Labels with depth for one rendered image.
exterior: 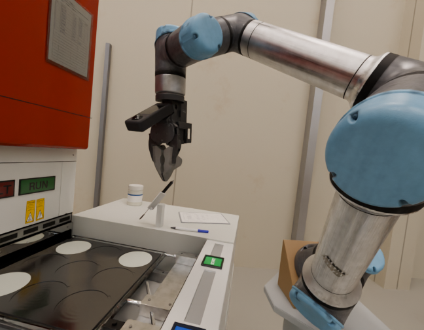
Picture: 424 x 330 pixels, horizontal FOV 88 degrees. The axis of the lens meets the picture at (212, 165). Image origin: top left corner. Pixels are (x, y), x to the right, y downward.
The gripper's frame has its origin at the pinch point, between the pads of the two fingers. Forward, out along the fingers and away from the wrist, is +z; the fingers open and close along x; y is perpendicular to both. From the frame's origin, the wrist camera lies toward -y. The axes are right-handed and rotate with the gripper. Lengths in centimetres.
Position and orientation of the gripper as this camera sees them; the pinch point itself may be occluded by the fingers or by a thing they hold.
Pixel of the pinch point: (163, 176)
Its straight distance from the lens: 56.3
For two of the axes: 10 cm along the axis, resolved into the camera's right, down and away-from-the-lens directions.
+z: -0.4, 9.9, 1.2
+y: 4.5, -0.8, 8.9
